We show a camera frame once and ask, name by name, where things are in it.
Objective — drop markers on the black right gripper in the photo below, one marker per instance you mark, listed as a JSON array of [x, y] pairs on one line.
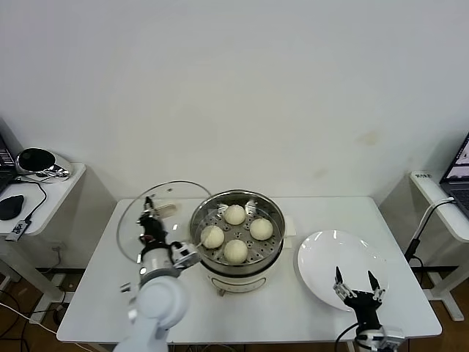
[[364, 304]]

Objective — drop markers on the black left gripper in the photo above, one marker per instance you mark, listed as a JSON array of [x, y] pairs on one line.
[[154, 231]]

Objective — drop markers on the round glass pot lid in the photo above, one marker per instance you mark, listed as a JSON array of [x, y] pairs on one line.
[[168, 210]]

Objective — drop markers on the white steamed baozi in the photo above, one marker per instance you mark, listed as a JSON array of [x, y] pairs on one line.
[[235, 251], [261, 228], [212, 236], [234, 214]]

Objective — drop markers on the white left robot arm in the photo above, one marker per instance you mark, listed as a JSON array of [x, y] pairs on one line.
[[161, 300]]

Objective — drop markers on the stainless steel steamer pot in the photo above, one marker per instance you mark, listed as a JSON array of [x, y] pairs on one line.
[[271, 249]]

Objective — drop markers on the large white plate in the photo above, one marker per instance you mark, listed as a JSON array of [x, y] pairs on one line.
[[329, 264]]

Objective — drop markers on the white side table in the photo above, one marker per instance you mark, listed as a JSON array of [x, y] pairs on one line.
[[432, 198], [55, 205]]

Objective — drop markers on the cream electric cooker base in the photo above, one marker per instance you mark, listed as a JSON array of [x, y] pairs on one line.
[[238, 282]]

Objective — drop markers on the shiny chrome domed device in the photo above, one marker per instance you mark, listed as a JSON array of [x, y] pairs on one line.
[[34, 159]]

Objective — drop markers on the grey USB adapter stick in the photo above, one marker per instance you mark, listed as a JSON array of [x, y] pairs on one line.
[[16, 230]]

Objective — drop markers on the small printed white label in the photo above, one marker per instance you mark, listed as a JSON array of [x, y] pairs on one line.
[[424, 175]]

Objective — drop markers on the black computer mouse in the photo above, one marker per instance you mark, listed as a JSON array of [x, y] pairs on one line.
[[11, 207]]

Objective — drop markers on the open laptop with pink screen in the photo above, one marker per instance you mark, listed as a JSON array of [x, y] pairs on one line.
[[5, 172], [456, 172]]

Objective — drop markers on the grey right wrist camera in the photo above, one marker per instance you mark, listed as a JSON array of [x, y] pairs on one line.
[[392, 335]]

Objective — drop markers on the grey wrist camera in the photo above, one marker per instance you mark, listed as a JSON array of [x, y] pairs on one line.
[[185, 254], [392, 335]]

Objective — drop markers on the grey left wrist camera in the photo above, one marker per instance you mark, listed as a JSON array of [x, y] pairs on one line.
[[185, 254]]

